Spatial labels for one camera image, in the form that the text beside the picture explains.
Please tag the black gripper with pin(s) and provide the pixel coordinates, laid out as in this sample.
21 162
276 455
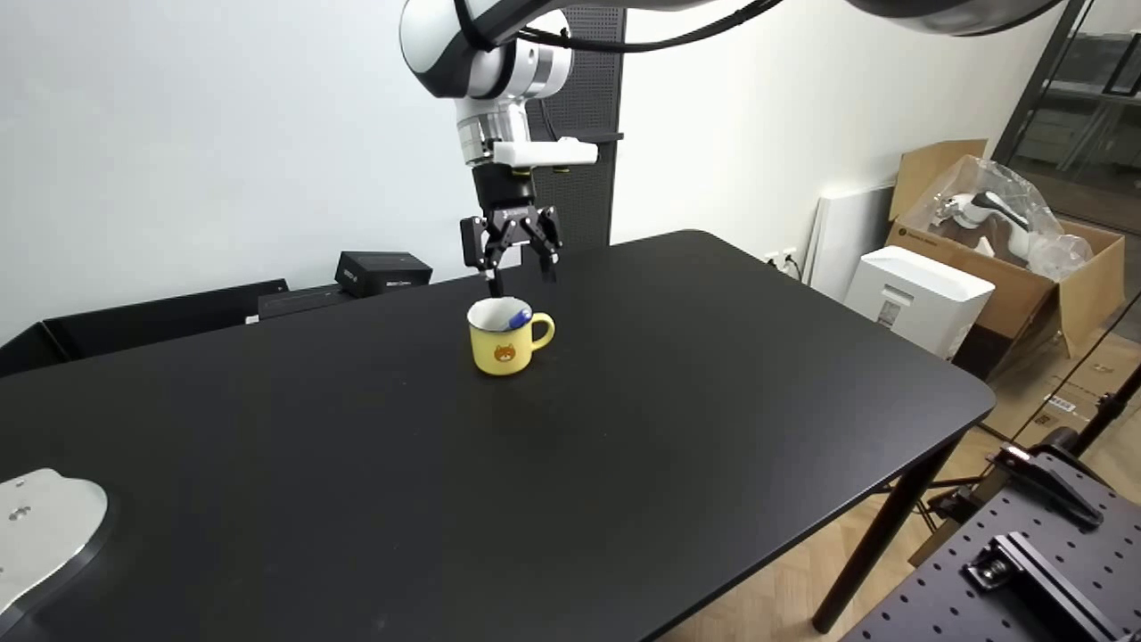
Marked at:
508 198

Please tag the blue marker pen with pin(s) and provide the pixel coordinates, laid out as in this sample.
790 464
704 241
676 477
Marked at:
520 317

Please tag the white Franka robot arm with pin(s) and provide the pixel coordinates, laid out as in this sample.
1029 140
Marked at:
466 53

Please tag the yellow enamel cup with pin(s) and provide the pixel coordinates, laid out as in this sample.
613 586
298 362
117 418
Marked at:
502 342

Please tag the small black box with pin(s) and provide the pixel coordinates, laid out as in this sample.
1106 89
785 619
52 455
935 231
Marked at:
384 273

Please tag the white leaning panel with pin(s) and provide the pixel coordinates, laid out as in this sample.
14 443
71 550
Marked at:
846 235

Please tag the long black tray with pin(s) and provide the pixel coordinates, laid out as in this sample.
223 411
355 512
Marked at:
143 317

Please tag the white cardboard box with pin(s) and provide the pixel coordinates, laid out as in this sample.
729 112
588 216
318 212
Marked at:
923 296

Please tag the black table leg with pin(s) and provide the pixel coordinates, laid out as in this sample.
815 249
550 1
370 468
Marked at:
886 536

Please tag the clear plastic wrap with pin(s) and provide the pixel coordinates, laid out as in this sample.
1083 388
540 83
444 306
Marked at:
1012 216

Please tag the brown cardboard box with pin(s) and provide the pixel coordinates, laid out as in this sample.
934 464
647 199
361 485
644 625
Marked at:
1070 278

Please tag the black clamp bar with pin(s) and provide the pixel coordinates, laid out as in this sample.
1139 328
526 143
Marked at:
1055 481

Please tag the black perforated breadboard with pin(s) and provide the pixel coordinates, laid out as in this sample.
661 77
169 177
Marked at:
1020 570

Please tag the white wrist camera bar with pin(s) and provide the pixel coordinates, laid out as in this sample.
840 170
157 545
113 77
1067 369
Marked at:
545 151

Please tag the dark grey wall pillar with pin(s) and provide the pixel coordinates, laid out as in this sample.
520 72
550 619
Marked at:
589 129

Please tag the grey round base plate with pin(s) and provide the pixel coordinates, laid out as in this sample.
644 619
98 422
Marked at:
42 536

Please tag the black metal bracket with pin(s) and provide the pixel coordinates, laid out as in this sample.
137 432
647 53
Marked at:
1046 583

